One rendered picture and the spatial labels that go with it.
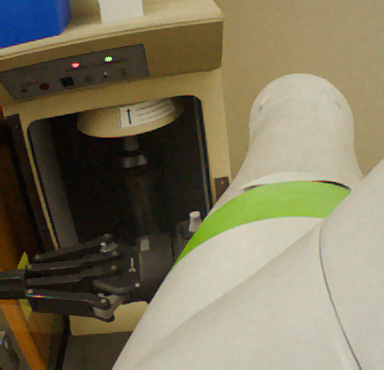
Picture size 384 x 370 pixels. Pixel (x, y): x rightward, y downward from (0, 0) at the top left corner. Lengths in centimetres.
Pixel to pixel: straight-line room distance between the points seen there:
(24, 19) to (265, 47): 70
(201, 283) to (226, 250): 2
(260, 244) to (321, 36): 109
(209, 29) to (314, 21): 62
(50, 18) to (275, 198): 46
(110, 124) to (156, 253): 31
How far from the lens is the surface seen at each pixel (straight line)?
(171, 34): 64
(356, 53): 129
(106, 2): 65
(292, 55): 124
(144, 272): 54
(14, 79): 69
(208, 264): 17
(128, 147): 89
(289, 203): 20
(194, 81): 76
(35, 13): 63
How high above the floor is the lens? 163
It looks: 29 degrees down
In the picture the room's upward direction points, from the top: 8 degrees counter-clockwise
